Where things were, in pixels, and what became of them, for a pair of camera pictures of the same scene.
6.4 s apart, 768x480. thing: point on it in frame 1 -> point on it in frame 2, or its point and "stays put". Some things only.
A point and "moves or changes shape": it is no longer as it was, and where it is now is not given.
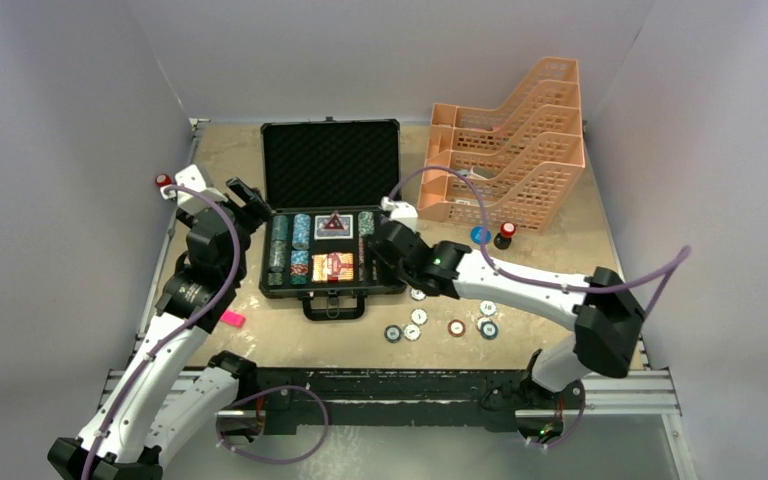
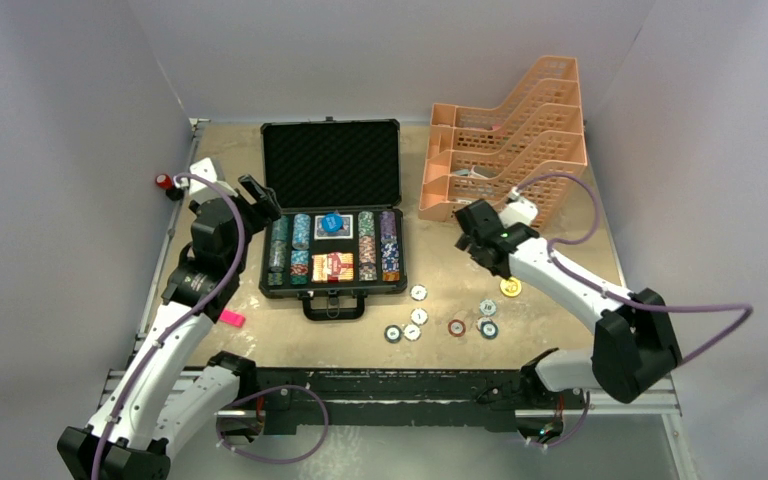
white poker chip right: x=487 y=307 stays put
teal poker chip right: x=488 y=330 stays put
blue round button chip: x=476 y=235 moves or changes shape
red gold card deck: x=332 y=267 stays put
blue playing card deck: x=321 y=221 stays put
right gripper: x=385 y=275 -> x=468 y=245
